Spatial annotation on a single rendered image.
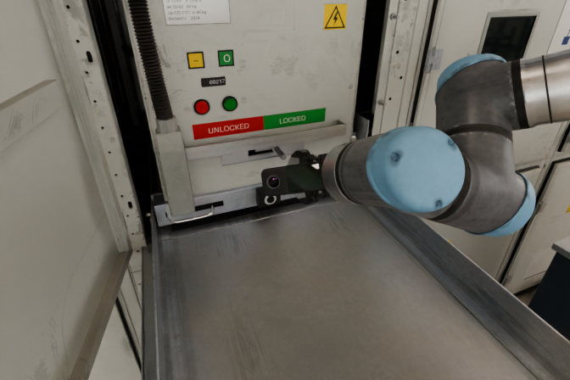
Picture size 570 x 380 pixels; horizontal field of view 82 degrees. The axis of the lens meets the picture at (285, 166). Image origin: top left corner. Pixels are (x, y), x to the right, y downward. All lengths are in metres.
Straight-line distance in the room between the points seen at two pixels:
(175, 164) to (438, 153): 0.46
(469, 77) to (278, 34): 0.39
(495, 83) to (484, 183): 0.13
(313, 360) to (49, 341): 0.38
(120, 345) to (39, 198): 0.56
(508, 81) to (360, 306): 0.44
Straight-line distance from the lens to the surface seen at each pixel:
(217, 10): 0.70
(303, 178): 0.51
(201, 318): 0.66
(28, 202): 0.55
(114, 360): 1.07
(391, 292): 0.71
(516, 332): 0.72
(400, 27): 0.83
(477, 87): 0.50
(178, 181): 0.66
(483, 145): 0.46
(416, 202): 0.35
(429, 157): 0.36
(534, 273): 2.04
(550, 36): 1.19
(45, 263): 0.59
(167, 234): 0.84
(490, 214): 0.44
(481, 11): 0.96
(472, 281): 0.74
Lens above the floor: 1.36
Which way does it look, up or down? 29 degrees down
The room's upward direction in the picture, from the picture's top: straight up
